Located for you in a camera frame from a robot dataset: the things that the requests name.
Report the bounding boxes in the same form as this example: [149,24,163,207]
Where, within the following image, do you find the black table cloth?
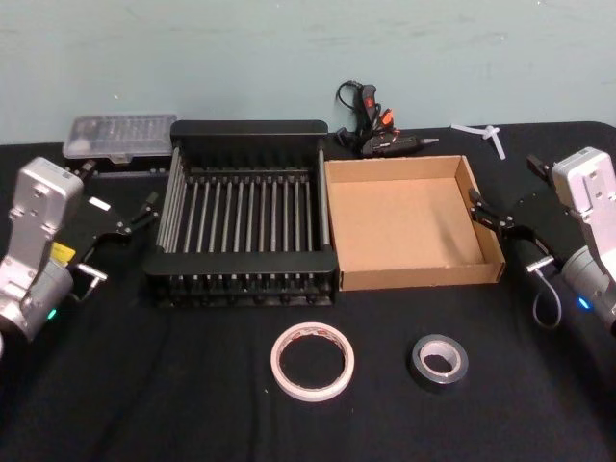
[0,119,616,462]

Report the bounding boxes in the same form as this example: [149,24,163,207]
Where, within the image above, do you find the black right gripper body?
[502,185,588,269]

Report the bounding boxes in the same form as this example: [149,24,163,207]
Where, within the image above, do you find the shallow brown cardboard tray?
[322,153,506,293]

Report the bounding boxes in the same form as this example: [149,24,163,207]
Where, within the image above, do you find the roll of silver tape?
[408,335,469,394]

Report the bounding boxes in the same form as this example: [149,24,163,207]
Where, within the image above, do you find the black rack with steel bars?
[142,118,340,310]

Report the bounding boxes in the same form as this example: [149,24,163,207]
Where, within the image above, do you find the roll of white tape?
[269,322,356,403]

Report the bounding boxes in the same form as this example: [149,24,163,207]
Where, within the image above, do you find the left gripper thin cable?
[71,262,108,302]

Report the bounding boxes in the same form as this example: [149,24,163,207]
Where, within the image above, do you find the clear plastic case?
[62,114,178,168]

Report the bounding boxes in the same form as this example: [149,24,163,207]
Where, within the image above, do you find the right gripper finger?
[526,153,559,187]
[468,188,517,238]

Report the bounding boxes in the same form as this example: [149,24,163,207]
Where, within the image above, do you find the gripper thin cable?
[71,262,108,302]
[526,256,565,330]

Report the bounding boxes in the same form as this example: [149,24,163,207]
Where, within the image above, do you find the right gripper thin cable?
[526,256,565,330]

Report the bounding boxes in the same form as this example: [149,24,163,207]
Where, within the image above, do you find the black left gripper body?
[47,192,133,285]

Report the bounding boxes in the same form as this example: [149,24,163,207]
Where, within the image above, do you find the black corded tool orange parts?
[335,80,440,158]

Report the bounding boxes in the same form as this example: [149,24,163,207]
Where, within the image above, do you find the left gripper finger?
[62,160,98,183]
[122,191,162,238]

